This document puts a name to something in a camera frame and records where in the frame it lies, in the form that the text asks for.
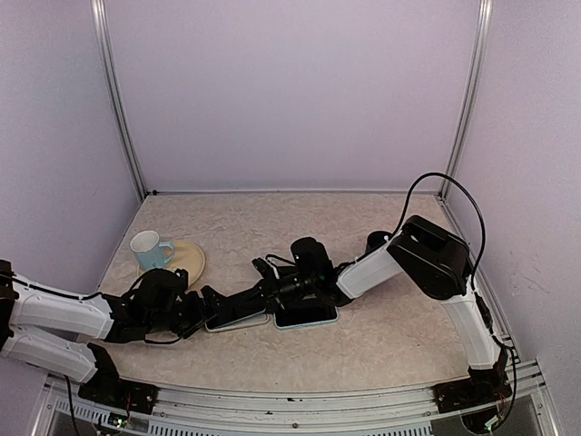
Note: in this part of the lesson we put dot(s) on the clear white phone case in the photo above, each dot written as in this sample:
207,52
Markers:
248,322

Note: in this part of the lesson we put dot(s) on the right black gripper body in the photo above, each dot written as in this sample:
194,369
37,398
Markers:
280,293

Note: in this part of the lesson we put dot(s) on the light blue small case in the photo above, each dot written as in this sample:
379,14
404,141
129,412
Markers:
150,251

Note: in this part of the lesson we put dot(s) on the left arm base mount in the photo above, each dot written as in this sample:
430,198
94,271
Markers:
108,388

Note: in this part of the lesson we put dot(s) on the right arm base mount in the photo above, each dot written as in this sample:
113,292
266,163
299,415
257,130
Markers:
479,388

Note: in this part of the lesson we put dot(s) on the black phone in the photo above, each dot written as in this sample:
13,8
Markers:
228,314

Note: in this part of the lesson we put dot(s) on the black phone front table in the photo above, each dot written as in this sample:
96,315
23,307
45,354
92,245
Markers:
306,315

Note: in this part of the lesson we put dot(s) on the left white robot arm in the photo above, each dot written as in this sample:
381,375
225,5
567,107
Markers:
33,315

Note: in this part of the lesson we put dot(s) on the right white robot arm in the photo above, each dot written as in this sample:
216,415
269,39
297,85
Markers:
434,261

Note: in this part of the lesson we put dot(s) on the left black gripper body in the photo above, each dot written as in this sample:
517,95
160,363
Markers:
188,318

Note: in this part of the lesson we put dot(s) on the dark green mug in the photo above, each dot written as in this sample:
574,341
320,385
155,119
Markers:
376,239

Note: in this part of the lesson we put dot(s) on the beige round plate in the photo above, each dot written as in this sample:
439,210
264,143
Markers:
187,256

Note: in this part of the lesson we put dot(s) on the light blue phone case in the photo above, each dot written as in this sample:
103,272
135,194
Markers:
306,326

